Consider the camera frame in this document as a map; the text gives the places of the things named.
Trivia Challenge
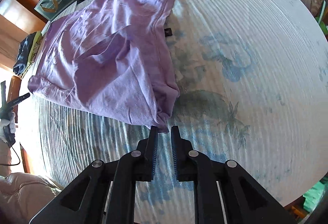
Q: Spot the folded navy garment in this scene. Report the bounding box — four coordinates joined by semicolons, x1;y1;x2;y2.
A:
13;32;37;75

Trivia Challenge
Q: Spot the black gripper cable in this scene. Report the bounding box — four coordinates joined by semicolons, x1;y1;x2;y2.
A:
0;131;21;166

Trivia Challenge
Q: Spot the left white gloved hand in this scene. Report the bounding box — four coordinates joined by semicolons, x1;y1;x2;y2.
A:
0;112;16;143

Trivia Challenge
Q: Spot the purple printed t-shirt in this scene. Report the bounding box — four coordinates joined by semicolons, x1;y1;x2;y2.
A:
28;0;180;132

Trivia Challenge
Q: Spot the white blue floral bedsheet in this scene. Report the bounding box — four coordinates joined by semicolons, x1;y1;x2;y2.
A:
32;0;327;223

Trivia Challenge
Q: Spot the beige leather seat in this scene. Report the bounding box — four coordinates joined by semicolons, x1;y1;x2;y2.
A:
1;168;63;223

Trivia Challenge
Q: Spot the folded lime green garment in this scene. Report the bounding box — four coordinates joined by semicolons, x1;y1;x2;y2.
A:
20;31;43;79

